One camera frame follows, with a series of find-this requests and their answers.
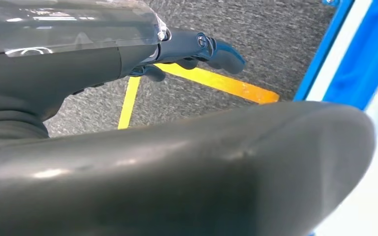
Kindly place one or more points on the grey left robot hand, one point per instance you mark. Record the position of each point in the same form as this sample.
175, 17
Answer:
62, 65

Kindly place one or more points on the blue metal shelf rack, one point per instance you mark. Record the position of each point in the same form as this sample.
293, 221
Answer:
321, 49

